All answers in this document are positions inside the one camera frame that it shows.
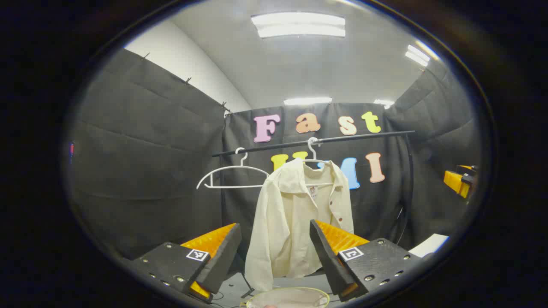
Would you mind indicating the black clothes rack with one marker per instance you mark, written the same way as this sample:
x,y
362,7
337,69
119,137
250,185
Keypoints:
x,y
364,137

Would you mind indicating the cream button shirt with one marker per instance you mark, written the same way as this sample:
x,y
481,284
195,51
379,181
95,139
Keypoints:
x,y
282,222

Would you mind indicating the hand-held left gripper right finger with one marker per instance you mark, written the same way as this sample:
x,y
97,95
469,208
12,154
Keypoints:
x,y
327,256

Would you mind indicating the black backdrop cloth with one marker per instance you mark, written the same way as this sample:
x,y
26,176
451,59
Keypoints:
x,y
150,149

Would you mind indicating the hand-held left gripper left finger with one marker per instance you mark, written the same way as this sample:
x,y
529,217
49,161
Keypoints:
x,y
222,256

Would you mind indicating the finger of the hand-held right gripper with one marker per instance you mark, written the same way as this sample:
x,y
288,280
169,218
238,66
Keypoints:
x,y
456,183

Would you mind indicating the white plastic clothes hanger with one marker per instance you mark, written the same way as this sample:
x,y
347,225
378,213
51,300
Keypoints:
x,y
239,186
315,154

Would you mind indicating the white flat panel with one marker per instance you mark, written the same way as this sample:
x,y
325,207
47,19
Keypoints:
x,y
428,245

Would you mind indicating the large ceiling light panel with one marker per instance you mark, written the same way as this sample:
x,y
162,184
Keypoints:
x,y
299,25

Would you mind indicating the small red object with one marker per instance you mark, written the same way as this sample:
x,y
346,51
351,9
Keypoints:
x,y
71,149

